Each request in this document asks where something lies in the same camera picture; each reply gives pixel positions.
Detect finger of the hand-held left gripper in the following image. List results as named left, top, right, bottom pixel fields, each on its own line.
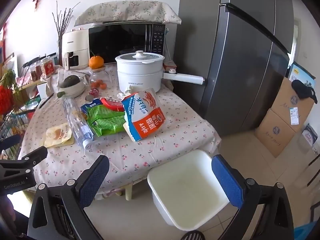
left=0, top=134, right=21, bottom=153
left=0, top=145, right=48, bottom=178

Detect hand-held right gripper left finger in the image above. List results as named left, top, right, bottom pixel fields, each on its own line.
left=27, top=155, right=110, bottom=240

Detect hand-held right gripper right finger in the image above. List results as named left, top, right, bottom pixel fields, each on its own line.
left=211, top=154, right=295, bottom=240

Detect yellow snack packet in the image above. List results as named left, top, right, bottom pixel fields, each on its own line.
left=44, top=124, right=75, bottom=148

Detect white plastic bin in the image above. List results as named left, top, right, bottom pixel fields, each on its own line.
left=147, top=150, right=230, bottom=231

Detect clear plastic bottle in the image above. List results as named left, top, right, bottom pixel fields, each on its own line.
left=62, top=97, right=95, bottom=150

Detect green snack bag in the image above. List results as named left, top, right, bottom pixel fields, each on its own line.
left=80, top=99, right=127, bottom=137

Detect white and orange bag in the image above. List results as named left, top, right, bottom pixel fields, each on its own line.
left=122, top=88, right=167, bottom=142

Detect white paper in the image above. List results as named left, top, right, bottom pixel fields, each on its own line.
left=117, top=85, right=137, bottom=100

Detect beige stool leg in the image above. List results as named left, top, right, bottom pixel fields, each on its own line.
left=124, top=182, right=133, bottom=200

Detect red ornament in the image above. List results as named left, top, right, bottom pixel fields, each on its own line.
left=0, top=85, right=14, bottom=115

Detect black pen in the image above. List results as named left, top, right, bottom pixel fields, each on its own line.
left=39, top=93, right=55, bottom=109

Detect wooden shelf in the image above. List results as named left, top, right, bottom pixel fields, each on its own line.
left=15, top=79, right=49, bottom=100

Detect green plant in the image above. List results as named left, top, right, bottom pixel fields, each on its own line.
left=0, top=69, right=19, bottom=90

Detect cardboard box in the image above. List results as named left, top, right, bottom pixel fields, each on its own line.
left=255, top=109, right=304, bottom=158
left=271, top=76, right=314, bottom=132

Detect white bowl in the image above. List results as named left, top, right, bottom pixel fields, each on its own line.
left=57, top=76, right=86, bottom=98

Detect red instant noodle bowl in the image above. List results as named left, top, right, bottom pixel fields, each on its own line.
left=100, top=97, right=125, bottom=112

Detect dark green squash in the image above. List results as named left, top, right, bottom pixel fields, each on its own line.
left=61, top=75, right=80, bottom=88

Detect red drink can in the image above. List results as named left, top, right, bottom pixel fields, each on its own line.
left=86, top=87, right=100, bottom=101

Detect blue plastic bag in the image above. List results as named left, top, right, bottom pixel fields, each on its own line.
left=294, top=226, right=313, bottom=240

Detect small blue printed box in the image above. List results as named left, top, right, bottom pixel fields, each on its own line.
left=301, top=124, right=319, bottom=145

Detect glass jar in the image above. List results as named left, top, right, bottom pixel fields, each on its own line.
left=89, top=70, right=112, bottom=90

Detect white electric pot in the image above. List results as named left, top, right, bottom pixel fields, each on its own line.
left=115, top=51, right=206, bottom=94

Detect large orange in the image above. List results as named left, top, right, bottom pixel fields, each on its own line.
left=89, top=55, right=104, bottom=69

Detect white air fryer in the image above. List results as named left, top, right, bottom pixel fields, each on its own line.
left=61, top=28, right=90, bottom=70

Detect black cloth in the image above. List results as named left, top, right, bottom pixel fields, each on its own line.
left=291, top=79, right=315, bottom=100

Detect dried branches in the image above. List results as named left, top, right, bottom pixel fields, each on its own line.
left=52, top=1, right=80, bottom=55

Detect grey refrigerator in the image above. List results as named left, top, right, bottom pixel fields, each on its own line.
left=174, top=0, right=295, bottom=137

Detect red and white box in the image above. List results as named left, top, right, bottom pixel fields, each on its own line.
left=163, top=60, right=177, bottom=73

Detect white pot lid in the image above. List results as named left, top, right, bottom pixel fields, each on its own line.
left=115, top=51, right=165, bottom=64

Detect black microwave oven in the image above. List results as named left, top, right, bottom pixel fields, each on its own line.
left=89, top=23, right=167, bottom=64

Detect floral cloth cover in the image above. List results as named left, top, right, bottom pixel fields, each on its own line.
left=74, top=1, right=182, bottom=27

